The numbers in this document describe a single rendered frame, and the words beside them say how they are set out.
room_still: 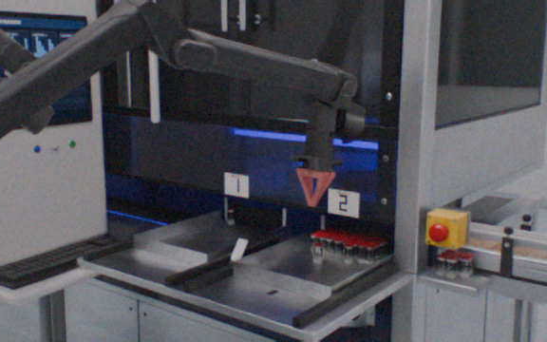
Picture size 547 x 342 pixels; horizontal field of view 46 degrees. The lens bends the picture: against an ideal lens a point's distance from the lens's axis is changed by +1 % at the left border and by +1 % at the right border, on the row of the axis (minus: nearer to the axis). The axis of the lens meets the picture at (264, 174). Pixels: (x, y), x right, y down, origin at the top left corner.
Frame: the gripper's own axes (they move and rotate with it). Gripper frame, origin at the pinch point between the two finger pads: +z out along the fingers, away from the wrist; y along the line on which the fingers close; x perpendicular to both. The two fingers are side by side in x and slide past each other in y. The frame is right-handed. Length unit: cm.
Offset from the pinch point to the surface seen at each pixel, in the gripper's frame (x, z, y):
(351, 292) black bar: -7.6, 17.5, 7.0
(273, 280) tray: 9.0, 18.3, 2.5
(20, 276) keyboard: 72, 29, -18
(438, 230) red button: -18.1, 3.4, 22.4
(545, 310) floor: 11, 59, 262
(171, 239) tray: 52, 17, 13
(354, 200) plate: 4.2, 0.1, 25.3
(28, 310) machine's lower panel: 150, 64, 38
